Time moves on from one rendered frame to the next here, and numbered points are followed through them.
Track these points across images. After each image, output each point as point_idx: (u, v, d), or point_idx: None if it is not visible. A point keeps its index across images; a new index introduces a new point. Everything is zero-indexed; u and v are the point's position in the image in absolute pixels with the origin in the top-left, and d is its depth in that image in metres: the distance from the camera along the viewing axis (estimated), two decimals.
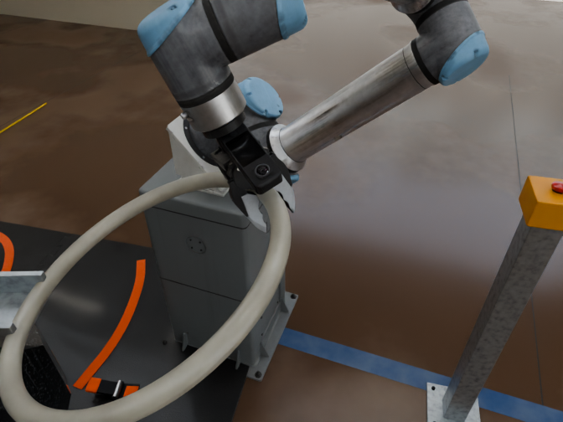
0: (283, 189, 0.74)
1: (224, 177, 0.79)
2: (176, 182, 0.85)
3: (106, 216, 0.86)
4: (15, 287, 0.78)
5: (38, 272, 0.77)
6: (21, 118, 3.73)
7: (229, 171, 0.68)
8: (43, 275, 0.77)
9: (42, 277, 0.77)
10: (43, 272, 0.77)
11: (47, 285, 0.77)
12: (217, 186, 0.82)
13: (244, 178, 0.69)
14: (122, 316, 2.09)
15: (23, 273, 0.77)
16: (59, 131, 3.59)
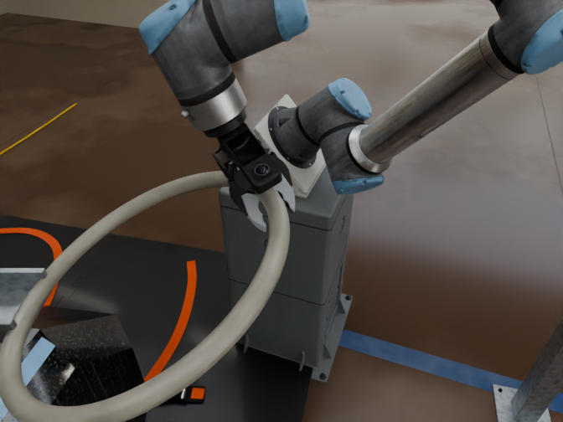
0: (283, 189, 0.74)
1: (225, 177, 0.80)
2: (178, 182, 0.85)
3: (108, 214, 0.86)
4: (17, 284, 0.79)
5: (39, 269, 0.77)
6: (53, 119, 3.72)
7: (229, 170, 0.68)
8: (44, 272, 0.78)
9: (43, 274, 0.77)
10: (43, 269, 0.78)
11: (48, 281, 0.78)
12: (218, 185, 0.82)
13: (244, 177, 0.69)
14: (179, 318, 2.09)
15: (25, 270, 0.77)
16: (91, 131, 3.58)
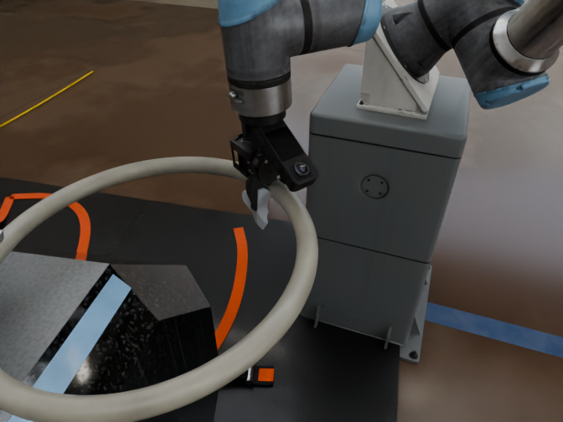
0: (292, 191, 0.75)
1: (229, 166, 0.77)
2: (168, 161, 0.79)
3: (80, 181, 0.76)
4: None
5: None
6: (69, 85, 3.40)
7: (257, 162, 0.67)
8: (2, 234, 0.65)
9: (1, 237, 0.65)
10: (2, 231, 0.65)
11: (4, 246, 0.65)
12: (215, 173, 0.78)
13: (267, 172, 0.68)
14: (233, 289, 1.77)
15: None
16: (112, 97, 3.27)
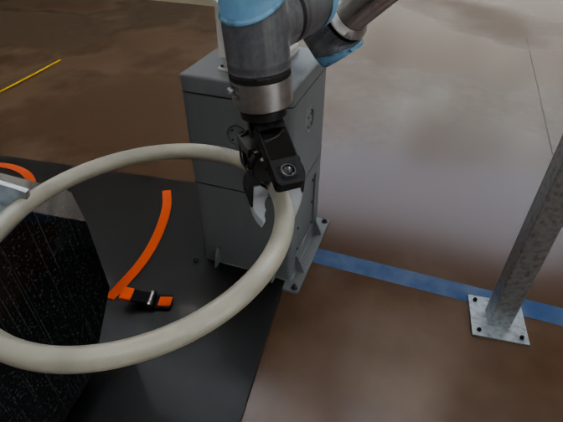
0: (293, 192, 0.74)
1: (239, 157, 0.78)
2: (188, 146, 0.83)
3: (108, 155, 0.83)
4: None
5: (23, 188, 0.74)
6: (36, 72, 3.68)
7: (253, 158, 0.68)
8: (28, 192, 0.74)
9: (26, 195, 0.74)
10: (28, 190, 0.74)
11: (28, 203, 0.74)
12: (228, 163, 0.81)
13: (263, 170, 0.69)
14: (151, 238, 2.05)
15: (8, 184, 0.74)
16: (74, 83, 3.54)
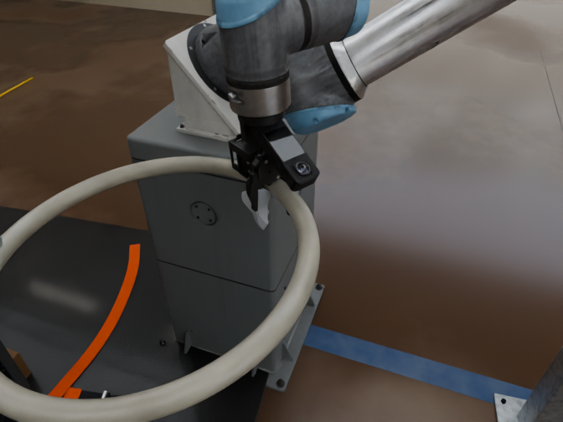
0: None
1: (226, 164, 0.76)
2: (165, 161, 0.79)
3: (77, 184, 0.75)
4: None
5: None
6: (4, 93, 3.34)
7: (257, 162, 0.67)
8: (1, 241, 0.64)
9: None
10: (1, 238, 0.64)
11: (3, 253, 0.65)
12: (214, 172, 0.78)
13: (267, 172, 0.68)
14: (111, 311, 1.71)
15: None
16: (45, 105, 3.20)
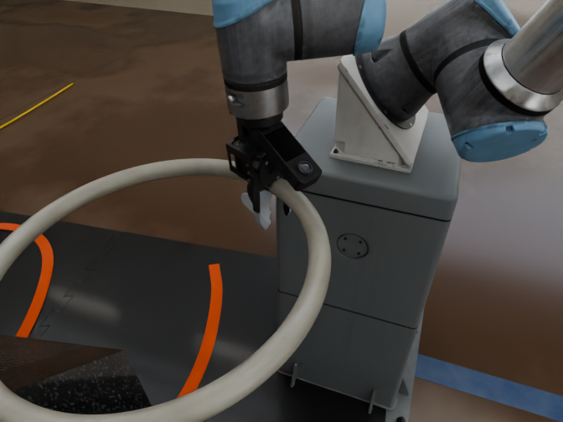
0: None
1: (223, 165, 0.76)
2: (158, 165, 0.77)
3: (69, 193, 0.73)
4: None
5: None
6: (46, 100, 3.24)
7: (258, 164, 0.66)
8: None
9: None
10: None
11: None
12: (209, 173, 0.77)
13: (267, 173, 0.68)
14: (204, 339, 1.60)
15: None
16: (90, 113, 3.10)
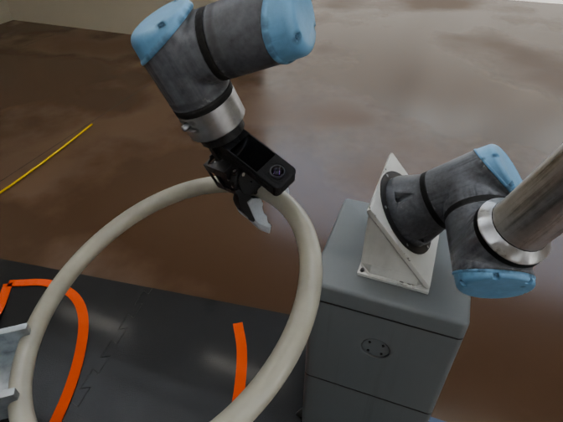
0: None
1: (210, 182, 0.76)
2: (153, 198, 0.80)
3: (80, 248, 0.77)
4: None
5: (21, 325, 0.67)
6: (68, 142, 3.38)
7: (235, 177, 0.66)
8: (28, 326, 0.67)
9: (28, 330, 0.67)
10: (27, 324, 0.67)
11: (34, 337, 0.68)
12: (201, 193, 0.78)
13: (248, 183, 0.68)
14: (232, 401, 1.75)
15: (3, 330, 0.66)
16: (111, 156, 3.25)
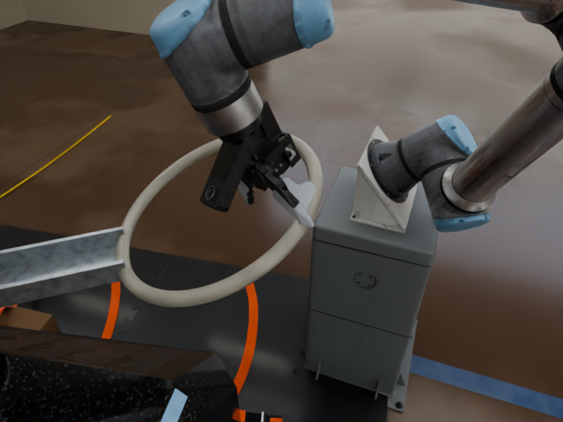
0: (286, 206, 0.69)
1: None
2: (202, 147, 1.11)
3: (152, 182, 1.09)
4: (100, 244, 0.99)
5: (119, 227, 0.99)
6: (90, 132, 3.70)
7: None
8: (123, 229, 0.99)
9: (123, 230, 0.99)
10: (122, 227, 0.99)
11: (127, 236, 0.99)
12: None
13: (241, 175, 0.70)
14: (246, 343, 2.07)
15: (107, 230, 0.98)
16: (130, 145, 3.57)
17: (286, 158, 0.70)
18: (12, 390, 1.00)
